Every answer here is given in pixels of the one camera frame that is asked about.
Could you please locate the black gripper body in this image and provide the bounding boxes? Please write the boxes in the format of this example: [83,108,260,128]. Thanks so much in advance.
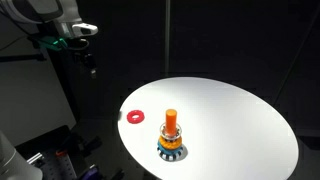
[68,38,97,68]

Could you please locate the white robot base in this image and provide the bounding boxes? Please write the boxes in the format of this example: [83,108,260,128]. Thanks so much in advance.
[0,130,44,180]

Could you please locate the grey vertical pole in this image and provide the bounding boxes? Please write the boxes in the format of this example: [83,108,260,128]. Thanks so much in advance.
[164,0,171,78]

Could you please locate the aluminium extrusion piece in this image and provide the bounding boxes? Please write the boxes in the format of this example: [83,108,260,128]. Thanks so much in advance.
[26,152,45,166]

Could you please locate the perforated metal breadboard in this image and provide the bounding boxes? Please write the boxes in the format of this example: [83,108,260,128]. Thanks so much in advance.
[28,148,91,180]

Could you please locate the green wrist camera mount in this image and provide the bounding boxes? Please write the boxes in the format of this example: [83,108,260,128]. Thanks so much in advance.
[37,35,70,52]

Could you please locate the red ring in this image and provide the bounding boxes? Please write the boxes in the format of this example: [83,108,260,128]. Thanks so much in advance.
[126,109,146,125]

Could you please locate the black cable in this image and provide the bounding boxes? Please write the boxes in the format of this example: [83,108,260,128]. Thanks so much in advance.
[0,35,29,52]

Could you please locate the orange handled tool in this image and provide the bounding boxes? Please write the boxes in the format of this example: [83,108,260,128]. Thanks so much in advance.
[55,149,69,158]

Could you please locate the clear ring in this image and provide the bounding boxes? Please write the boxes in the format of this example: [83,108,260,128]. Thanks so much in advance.
[159,122,183,139]

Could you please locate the orange ring holder peg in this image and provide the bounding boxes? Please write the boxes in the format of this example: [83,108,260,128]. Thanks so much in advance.
[165,108,178,137]

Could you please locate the blue ring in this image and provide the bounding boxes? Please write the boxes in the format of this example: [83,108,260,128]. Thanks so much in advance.
[157,140,184,156]

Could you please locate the orange bumpy ring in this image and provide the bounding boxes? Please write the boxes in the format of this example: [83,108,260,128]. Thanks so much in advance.
[158,133,183,150]

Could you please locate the purple handled pliers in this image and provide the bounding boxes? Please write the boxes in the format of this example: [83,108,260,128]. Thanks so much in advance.
[81,165,101,180]

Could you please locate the black white checkered ring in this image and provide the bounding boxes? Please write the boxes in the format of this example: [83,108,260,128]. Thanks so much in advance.
[156,146,185,162]

